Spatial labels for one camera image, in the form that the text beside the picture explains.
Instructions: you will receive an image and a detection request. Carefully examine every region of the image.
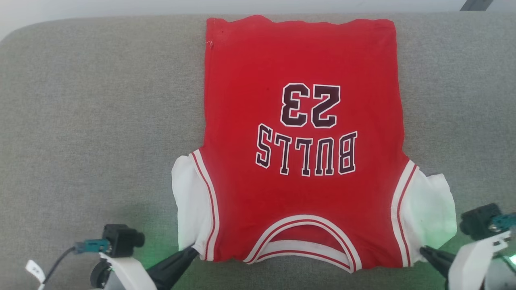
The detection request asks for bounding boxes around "grey fabric sofa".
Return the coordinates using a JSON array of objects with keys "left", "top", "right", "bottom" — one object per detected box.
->
[{"left": 0, "top": 12, "right": 516, "bottom": 290}]

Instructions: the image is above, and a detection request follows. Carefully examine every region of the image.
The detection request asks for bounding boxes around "teal camera connector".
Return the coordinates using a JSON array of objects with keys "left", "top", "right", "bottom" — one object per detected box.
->
[
  {"left": 73, "top": 239, "right": 110, "bottom": 255},
  {"left": 492, "top": 213, "right": 516, "bottom": 233}
]

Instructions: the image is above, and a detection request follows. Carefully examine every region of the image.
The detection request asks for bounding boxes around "white cable label tag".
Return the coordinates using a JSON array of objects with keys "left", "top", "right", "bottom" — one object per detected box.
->
[{"left": 25, "top": 259, "right": 46, "bottom": 285}]

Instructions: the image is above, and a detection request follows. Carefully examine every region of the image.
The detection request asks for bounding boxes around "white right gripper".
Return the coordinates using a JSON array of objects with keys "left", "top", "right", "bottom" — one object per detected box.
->
[{"left": 419, "top": 231, "right": 511, "bottom": 290}]

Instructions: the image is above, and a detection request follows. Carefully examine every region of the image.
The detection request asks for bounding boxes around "teal left camera connector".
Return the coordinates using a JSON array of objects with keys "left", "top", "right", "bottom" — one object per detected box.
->
[{"left": 73, "top": 239, "right": 110, "bottom": 255}]

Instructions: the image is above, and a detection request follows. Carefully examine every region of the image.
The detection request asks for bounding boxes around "teal right camera connector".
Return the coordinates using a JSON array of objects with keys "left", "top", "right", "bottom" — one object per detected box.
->
[{"left": 492, "top": 213, "right": 516, "bottom": 233}]

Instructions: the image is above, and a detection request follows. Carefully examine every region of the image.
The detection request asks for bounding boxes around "dark metal stand leg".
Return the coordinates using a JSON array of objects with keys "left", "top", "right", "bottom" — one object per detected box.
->
[{"left": 460, "top": 0, "right": 495, "bottom": 12}]

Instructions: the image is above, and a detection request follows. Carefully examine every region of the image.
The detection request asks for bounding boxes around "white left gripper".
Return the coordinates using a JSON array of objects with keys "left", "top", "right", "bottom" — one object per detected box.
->
[{"left": 98, "top": 247, "right": 199, "bottom": 290}]

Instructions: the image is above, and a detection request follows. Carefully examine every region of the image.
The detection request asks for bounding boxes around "red Bulls 23 jersey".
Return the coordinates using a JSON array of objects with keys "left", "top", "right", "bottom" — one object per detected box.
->
[{"left": 171, "top": 15, "right": 458, "bottom": 274}]

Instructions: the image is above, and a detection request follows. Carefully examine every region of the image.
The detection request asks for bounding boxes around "thin black camera cable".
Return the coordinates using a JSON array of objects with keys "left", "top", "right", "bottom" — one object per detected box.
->
[{"left": 40, "top": 246, "right": 78, "bottom": 290}]

